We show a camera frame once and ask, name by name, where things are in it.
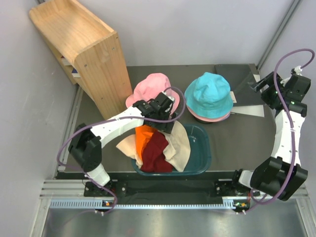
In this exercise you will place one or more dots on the beige bucket hat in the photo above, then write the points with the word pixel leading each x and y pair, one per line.
pixel 178 150

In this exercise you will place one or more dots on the teal plastic basin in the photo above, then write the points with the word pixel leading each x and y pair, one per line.
pixel 200 156

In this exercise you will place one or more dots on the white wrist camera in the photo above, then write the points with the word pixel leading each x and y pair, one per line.
pixel 170 98
pixel 295 71

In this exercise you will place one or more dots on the aluminium frame rail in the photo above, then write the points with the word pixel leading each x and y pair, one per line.
pixel 66 211

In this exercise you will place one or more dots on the wooden shelf unit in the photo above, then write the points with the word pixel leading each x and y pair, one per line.
pixel 91 46

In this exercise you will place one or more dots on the light pink bucket hat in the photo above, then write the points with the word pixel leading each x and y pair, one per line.
pixel 207 120

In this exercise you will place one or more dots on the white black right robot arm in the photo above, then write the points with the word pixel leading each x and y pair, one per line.
pixel 285 97

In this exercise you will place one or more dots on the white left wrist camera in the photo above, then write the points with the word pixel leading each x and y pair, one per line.
pixel 170 98

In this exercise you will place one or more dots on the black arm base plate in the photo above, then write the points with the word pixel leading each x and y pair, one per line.
pixel 123 188

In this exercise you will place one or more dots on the orange bucket hat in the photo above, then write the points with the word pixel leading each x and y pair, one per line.
pixel 143 135

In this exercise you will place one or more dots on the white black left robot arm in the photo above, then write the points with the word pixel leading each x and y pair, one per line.
pixel 131 118

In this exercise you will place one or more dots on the dark red bucket hat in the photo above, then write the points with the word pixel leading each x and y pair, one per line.
pixel 153 156

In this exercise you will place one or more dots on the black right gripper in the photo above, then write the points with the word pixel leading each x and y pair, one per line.
pixel 269 80

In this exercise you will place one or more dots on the turquoise bucket hat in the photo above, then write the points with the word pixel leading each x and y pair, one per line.
pixel 209 96

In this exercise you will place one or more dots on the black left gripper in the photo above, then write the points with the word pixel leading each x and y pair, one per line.
pixel 166 126

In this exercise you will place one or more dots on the peach bucket hat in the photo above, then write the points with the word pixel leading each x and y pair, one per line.
pixel 128 147

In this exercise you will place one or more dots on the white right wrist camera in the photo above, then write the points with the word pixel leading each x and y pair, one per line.
pixel 295 71

